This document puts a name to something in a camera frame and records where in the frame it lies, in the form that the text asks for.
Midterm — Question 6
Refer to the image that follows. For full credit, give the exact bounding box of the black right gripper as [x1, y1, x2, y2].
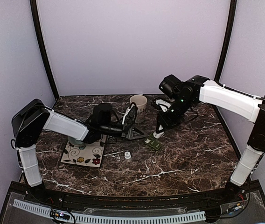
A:
[157, 96, 195, 133]

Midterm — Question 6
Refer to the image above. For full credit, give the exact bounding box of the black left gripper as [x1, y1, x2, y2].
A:
[100, 122, 148, 141]

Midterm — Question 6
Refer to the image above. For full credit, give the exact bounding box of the white pill bottle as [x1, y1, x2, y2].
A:
[124, 151, 132, 161]
[153, 132, 164, 139]

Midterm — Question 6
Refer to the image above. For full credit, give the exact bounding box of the green weekly pill organizer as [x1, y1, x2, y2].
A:
[144, 133, 162, 151]

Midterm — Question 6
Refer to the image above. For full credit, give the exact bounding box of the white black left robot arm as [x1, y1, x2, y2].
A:
[10, 99, 138, 203]

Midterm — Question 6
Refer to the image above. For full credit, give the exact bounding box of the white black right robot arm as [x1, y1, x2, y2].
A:
[153, 74, 265, 203]

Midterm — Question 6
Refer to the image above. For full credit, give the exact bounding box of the white mug with coral pattern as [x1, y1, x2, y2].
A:
[130, 95, 147, 123]

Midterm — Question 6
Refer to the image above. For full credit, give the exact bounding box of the square floral plate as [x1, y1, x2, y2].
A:
[60, 135, 107, 168]

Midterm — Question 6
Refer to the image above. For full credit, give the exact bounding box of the plain celadon green bowl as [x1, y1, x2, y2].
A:
[68, 136, 86, 147]

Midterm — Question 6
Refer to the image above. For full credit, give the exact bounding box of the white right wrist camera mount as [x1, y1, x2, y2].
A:
[154, 99, 171, 112]

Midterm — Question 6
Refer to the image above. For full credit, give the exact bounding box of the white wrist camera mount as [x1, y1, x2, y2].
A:
[121, 107, 131, 124]
[154, 99, 171, 112]

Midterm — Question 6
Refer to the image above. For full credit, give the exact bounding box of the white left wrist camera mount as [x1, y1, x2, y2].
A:
[121, 107, 131, 124]

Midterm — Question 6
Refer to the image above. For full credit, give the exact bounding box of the white slotted cable duct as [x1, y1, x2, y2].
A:
[12, 199, 206, 224]

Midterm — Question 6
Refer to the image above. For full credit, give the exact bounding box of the black front table rail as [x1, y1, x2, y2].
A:
[1, 180, 265, 215]

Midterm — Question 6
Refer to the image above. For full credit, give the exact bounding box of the black frame post right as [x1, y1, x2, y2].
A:
[214, 0, 237, 81]

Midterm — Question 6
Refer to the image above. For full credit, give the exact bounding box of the black frame post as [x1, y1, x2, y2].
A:
[29, 0, 60, 100]
[214, 0, 237, 81]

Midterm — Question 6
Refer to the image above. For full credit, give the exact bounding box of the black frame post left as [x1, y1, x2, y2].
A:
[29, 0, 60, 100]

